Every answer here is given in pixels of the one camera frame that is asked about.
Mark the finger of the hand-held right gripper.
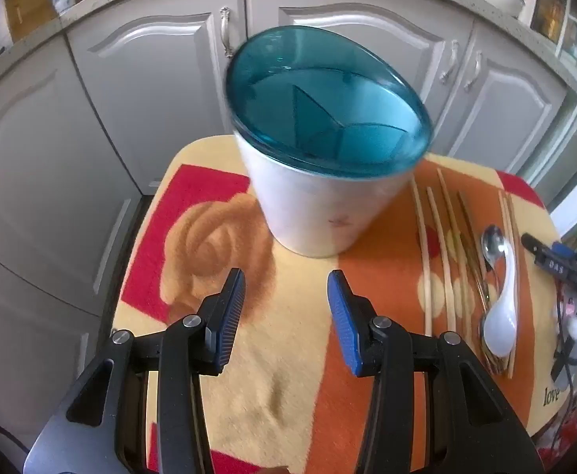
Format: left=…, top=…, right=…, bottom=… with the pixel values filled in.
left=521, top=232, right=577, bottom=284

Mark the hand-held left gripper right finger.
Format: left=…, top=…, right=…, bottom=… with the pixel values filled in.
left=326, top=269, right=546, bottom=474

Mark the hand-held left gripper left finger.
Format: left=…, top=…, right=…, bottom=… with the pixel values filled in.
left=22, top=267, right=247, bottom=474

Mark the white utensil holder teal lid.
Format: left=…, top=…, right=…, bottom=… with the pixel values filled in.
left=225, top=27, right=433, bottom=259

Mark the metal spoon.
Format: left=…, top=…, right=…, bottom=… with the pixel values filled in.
left=480, top=224, right=509, bottom=317

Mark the dark brown chopstick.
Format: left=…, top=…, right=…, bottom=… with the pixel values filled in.
left=457, top=191, right=491, bottom=309

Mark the white ceramic spoon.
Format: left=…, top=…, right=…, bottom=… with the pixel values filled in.
left=483, top=237, right=519, bottom=359

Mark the printed rose blanket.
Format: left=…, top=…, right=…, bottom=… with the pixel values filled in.
left=112, top=134, right=563, bottom=474

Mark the narrow white cabinet door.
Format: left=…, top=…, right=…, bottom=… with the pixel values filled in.
left=434, top=22, right=568, bottom=179

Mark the white lower cabinet door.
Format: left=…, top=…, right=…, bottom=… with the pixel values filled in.
left=0, top=197, right=132, bottom=455

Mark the white corner cabinet door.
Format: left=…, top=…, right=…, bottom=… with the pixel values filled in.
left=0, top=34, right=144, bottom=317

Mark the wide white cabinet door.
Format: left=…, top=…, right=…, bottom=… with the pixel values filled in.
left=245, top=0, right=476, bottom=159

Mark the wooden cutting board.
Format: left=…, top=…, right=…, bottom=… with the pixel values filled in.
left=4, top=0, right=84, bottom=43

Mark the black cable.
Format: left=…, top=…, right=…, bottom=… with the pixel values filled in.
left=547, top=279, right=577, bottom=455

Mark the silver cabinet handle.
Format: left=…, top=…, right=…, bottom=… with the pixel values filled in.
left=219, top=6, right=233, bottom=58
left=463, top=52, right=483, bottom=92
left=439, top=41, right=460, bottom=85

